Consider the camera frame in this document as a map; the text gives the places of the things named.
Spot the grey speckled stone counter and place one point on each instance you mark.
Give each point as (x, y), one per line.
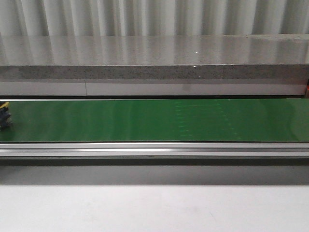
(155, 57)

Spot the green conveyor belt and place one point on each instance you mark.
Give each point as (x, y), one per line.
(198, 120)

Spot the white corrugated curtain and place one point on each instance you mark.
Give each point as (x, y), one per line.
(153, 17)

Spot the white conveyor back rail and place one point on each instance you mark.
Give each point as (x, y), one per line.
(218, 87)

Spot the aluminium conveyor front rail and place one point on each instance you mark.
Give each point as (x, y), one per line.
(153, 150)

